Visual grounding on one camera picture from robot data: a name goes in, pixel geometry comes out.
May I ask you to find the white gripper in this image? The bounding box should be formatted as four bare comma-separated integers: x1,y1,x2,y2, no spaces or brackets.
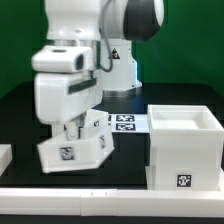
34,71,103,140

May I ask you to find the white drawer with knob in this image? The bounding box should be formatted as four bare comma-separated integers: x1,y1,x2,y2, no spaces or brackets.
37,125,114,173

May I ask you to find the white drawer cabinet box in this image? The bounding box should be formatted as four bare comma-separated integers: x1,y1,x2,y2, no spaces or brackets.
146,105,224,191

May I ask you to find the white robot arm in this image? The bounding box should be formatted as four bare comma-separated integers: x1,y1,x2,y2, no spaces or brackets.
31,0,164,140

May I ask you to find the white fiducial marker sheet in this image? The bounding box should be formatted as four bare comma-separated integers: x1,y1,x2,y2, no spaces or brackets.
108,114,149,133

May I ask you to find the white left rail barrier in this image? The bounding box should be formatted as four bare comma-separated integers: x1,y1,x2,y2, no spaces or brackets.
0,144,12,176

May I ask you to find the white rail barrier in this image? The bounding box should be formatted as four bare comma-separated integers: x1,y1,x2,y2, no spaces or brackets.
0,144,12,176
0,188,224,218

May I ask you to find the white front rail barrier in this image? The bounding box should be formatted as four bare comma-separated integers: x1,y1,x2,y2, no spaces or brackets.
0,188,224,218

